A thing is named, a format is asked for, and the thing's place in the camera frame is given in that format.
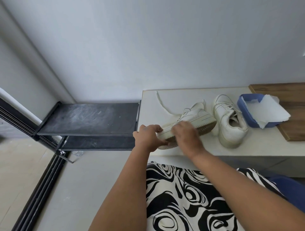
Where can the person's left hand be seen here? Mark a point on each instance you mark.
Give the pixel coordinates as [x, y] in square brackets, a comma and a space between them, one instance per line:
[145, 138]

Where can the person's right hand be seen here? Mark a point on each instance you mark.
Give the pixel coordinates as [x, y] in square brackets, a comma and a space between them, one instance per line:
[190, 140]

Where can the person's left thumb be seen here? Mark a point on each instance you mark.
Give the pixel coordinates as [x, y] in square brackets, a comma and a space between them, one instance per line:
[162, 142]

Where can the person's right fingers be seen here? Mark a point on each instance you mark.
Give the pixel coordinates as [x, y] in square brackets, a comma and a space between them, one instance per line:
[181, 126]

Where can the white sneaker with gum sole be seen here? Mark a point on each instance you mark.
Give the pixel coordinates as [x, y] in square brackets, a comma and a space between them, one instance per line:
[197, 116]

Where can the person's left forearm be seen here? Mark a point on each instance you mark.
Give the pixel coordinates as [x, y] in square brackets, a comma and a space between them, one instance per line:
[121, 190]

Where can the person's right forearm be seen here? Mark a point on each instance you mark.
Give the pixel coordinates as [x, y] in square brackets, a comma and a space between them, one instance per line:
[238, 190]

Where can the white shoelace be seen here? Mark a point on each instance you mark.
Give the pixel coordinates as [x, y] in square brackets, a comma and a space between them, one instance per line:
[164, 104]

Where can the white leather sneaker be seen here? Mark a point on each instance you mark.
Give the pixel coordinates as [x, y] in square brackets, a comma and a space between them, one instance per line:
[228, 128]

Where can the black and white patterned garment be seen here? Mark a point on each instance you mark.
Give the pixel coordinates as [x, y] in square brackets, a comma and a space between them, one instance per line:
[185, 202]

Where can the blue plastic basin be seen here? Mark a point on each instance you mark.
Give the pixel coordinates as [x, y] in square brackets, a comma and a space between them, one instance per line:
[245, 111]

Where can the black metal shoe rack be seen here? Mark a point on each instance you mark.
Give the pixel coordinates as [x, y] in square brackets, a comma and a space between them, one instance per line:
[88, 119]

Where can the white paper sheet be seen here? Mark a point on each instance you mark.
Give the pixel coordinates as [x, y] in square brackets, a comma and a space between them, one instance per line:
[269, 111]

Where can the brown wooden board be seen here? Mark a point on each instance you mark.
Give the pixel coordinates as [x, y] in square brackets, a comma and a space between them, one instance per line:
[293, 104]

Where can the blue stool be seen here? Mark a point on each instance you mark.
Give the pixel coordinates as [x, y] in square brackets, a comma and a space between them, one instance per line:
[293, 192]

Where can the black sliding door frame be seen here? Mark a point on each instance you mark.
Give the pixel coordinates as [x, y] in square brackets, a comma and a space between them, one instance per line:
[35, 195]

